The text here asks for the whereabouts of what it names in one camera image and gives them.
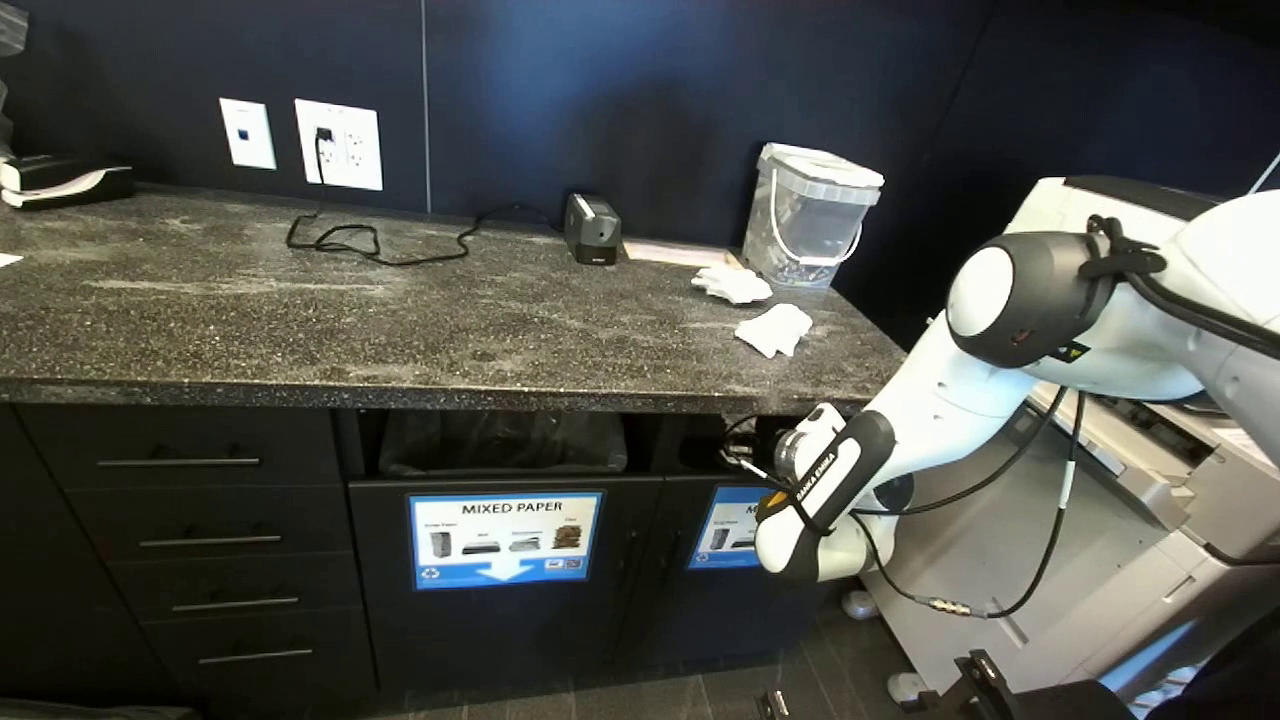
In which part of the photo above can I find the blue label with down arrow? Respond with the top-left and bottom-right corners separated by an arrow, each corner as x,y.
409,489 -> 604,597

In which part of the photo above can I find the small white wall plate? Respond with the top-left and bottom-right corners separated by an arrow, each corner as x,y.
218,91 -> 279,176

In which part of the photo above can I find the clear plastic bucket white lid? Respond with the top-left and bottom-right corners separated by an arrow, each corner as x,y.
742,140 -> 889,291

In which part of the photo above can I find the large white wall outlet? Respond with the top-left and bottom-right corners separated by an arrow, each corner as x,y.
292,96 -> 390,195

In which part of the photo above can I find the black power cable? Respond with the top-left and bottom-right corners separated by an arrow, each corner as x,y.
286,204 -> 489,273

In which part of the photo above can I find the black pencil sharpener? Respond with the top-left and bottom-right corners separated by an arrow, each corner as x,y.
560,187 -> 631,268

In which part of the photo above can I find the dark drawer with bar handle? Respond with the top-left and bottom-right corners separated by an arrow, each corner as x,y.
136,611 -> 375,710
63,480 -> 354,565
104,550 -> 363,632
16,405 -> 344,490

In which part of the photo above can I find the dark bin cabinet door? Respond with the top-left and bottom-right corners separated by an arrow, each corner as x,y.
348,474 -> 643,698
624,463 -> 865,677

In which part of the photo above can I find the crumpled clear plastic bag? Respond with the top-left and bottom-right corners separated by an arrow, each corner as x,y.
0,0 -> 34,153

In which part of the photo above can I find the blue label with up arrow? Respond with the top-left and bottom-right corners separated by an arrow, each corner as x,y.
688,480 -> 773,576

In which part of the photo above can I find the black chair part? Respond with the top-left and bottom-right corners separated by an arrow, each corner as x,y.
950,646 -> 1138,720

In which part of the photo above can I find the grey printer side tray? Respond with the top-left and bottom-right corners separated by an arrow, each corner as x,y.
1072,395 -> 1198,537

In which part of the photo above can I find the large white office printer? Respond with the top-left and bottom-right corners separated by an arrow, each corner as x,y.
851,172 -> 1280,710

